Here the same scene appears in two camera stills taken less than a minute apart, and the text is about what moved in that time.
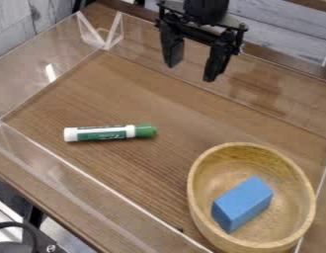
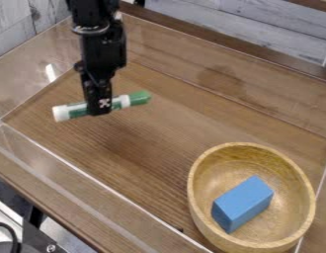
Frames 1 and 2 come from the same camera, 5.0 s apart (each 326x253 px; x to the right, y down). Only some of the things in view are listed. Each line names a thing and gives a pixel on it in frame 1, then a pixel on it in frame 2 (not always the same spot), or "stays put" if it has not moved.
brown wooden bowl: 251,198 stays put
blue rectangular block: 243,204 stays put
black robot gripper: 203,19 to 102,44
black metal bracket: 45,244 stays put
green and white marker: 82,133 to 70,111
